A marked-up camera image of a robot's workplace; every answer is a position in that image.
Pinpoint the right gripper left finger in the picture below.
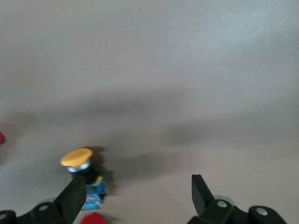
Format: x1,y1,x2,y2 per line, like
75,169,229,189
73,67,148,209
16,175,88,224

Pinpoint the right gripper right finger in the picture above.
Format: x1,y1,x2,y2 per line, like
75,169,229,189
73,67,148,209
186,174,237,224

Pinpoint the yellow mushroom push button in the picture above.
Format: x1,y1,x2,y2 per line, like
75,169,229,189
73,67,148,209
60,147,107,211

